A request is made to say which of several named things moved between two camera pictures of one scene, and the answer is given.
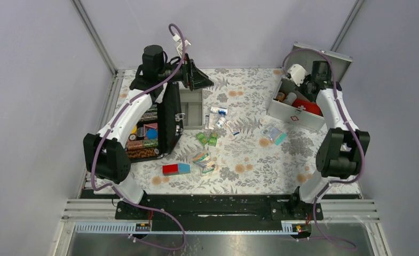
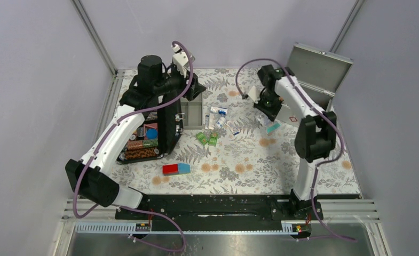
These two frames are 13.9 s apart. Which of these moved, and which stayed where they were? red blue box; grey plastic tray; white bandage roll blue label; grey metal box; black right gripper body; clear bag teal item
Moved: black right gripper body; clear bag teal item
Stayed: grey plastic tray; red blue box; white bandage roll blue label; grey metal box
